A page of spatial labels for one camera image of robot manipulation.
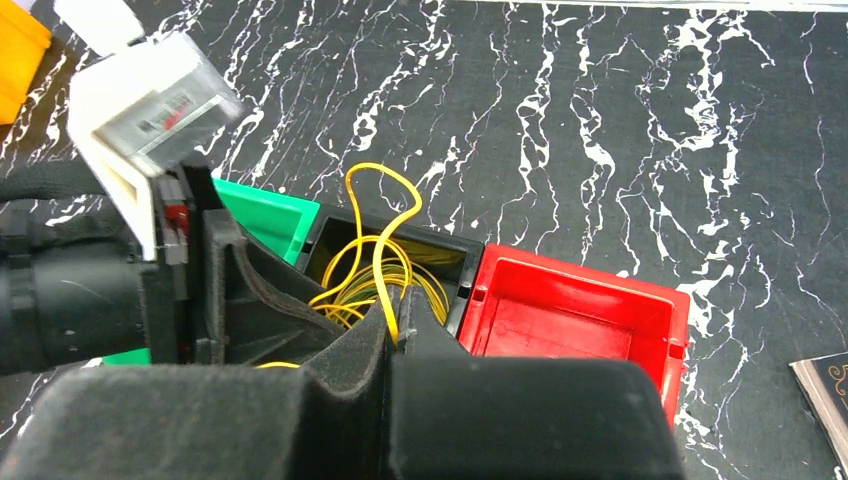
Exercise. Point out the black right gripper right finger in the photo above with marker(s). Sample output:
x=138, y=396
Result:
x=451, y=415

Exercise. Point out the green plastic bin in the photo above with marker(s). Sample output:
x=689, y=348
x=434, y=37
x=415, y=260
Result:
x=279, y=222

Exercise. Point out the red plastic bin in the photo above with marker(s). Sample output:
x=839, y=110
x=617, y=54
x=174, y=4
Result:
x=526, y=305

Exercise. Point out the dark paperback book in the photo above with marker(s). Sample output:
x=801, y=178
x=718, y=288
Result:
x=823, y=381

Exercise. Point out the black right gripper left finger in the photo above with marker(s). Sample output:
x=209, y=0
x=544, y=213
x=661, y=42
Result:
x=322, y=420

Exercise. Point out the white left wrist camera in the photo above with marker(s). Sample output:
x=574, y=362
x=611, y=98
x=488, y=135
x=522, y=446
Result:
x=142, y=108

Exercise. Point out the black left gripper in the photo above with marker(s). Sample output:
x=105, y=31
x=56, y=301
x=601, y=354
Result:
x=82, y=289

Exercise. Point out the yellow plastic bin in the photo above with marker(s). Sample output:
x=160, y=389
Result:
x=24, y=41

